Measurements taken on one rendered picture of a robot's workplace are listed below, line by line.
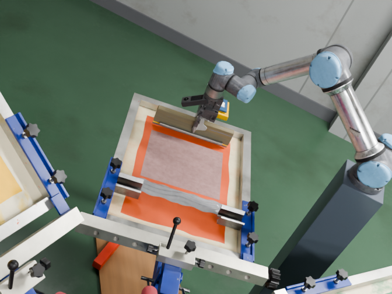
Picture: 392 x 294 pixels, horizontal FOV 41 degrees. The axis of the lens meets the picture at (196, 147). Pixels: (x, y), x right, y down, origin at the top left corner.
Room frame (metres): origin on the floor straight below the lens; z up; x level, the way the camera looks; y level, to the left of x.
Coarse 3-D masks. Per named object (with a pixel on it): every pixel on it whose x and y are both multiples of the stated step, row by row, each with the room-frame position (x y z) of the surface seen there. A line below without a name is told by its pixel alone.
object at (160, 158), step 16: (144, 128) 1.81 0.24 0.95; (160, 128) 1.86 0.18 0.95; (144, 144) 1.71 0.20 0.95; (160, 144) 1.76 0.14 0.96; (176, 144) 1.80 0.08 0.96; (144, 160) 1.62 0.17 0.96; (160, 160) 1.66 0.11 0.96; (176, 160) 1.70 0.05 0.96; (144, 176) 1.53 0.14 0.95; (160, 176) 1.57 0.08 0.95; (176, 176) 1.61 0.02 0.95; (144, 192) 1.45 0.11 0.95; (128, 208) 1.34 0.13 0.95; (144, 208) 1.37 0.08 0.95; (160, 208) 1.41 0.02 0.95; (176, 208) 1.45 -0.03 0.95; (160, 224) 1.34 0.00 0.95
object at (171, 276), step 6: (162, 264) 1.13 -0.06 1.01; (168, 264) 1.11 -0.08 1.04; (162, 270) 1.10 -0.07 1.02; (168, 270) 1.09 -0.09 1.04; (174, 270) 1.10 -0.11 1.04; (180, 270) 1.11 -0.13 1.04; (162, 276) 1.06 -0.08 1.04; (168, 276) 1.07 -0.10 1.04; (174, 276) 1.08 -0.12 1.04; (180, 276) 1.09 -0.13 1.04; (162, 282) 1.04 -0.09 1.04; (168, 282) 1.05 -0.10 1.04; (174, 282) 1.06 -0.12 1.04; (162, 288) 1.02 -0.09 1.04; (168, 288) 1.03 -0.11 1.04; (174, 288) 1.04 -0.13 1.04
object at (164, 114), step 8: (160, 112) 1.85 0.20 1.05; (168, 112) 1.85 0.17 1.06; (176, 112) 1.87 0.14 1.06; (160, 120) 1.85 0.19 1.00; (168, 120) 1.85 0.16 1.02; (176, 120) 1.86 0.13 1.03; (184, 120) 1.87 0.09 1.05; (192, 120) 1.87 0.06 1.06; (184, 128) 1.87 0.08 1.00; (208, 128) 1.89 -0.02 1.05; (216, 128) 1.89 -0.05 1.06; (224, 128) 1.91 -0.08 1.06; (208, 136) 1.89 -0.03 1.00; (216, 136) 1.90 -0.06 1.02; (224, 136) 1.90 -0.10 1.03; (232, 136) 1.91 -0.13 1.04; (224, 144) 1.90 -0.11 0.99
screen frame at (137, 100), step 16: (144, 96) 1.98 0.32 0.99; (128, 112) 1.82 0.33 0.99; (192, 112) 2.03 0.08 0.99; (128, 128) 1.72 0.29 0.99; (240, 128) 2.07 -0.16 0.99; (240, 160) 1.88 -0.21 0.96; (240, 176) 1.77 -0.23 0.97; (240, 192) 1.67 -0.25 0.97; (240, 208) 1.57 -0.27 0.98; (128, 224) 1.24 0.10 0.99; (192, 240) 1.30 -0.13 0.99
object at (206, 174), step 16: (192, 144) 1.85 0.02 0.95; (208, 144) 1.90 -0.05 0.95; (192, 160) 1.75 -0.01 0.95; (208, 160) 1.79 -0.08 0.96; (224, 160) 1.84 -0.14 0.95; (192, 176) 1.65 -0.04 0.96; (208, 176) 1.70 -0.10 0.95; (224, 176) 1.74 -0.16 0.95; (192, 192) 1.56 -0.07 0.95; (208, 192) 1.60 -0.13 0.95; (224, 192) 1.65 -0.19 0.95; (192, 208) 1.48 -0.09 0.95; (192, 224) 1.41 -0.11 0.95; (208, 224) 1.44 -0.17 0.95; (224, 240) 1.40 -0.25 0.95
